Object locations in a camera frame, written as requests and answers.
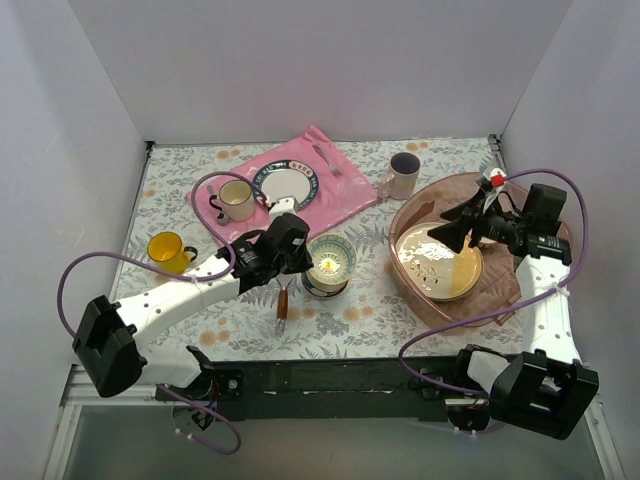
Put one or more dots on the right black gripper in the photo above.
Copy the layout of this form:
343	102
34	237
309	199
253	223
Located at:
473	229

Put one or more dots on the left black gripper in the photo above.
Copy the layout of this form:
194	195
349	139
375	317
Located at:
298	261

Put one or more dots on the yellow bottom plate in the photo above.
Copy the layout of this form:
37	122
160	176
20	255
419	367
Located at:
437	271

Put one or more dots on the dark patterned bowl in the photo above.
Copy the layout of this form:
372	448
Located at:
334	259

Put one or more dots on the pink mug purple inside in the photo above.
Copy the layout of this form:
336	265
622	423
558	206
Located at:
401	178

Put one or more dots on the yellow rimmed cream bowl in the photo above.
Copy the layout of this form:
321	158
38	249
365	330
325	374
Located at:
485	242

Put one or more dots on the dark blue white bowl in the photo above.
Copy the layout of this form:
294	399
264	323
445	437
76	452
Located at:
322	291

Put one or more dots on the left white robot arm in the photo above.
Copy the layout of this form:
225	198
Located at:
115	339

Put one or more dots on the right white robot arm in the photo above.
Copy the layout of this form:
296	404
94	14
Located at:
546	388

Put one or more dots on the pink transparent plastic bin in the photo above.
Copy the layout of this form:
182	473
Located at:
497	287

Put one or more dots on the green rimmed white plate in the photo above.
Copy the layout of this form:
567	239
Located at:
288	178

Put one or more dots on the yellow orange cup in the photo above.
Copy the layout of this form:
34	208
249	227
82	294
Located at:
168	252

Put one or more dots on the pink satin cloth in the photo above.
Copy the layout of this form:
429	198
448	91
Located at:
339	198

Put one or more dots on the silver fork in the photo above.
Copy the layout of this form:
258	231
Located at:
335	171

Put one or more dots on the metal spatula wooden handle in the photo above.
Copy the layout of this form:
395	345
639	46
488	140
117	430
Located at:
283	280

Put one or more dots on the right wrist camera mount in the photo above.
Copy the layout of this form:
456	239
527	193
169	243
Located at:
491	183

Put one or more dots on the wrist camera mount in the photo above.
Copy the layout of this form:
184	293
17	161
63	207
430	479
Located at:
285	205
491	183

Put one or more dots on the cream mug black handle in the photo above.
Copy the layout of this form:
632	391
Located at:
236	197

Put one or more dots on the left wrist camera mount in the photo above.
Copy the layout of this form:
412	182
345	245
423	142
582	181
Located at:
285	205

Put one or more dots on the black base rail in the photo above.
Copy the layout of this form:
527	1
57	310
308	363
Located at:
332	388

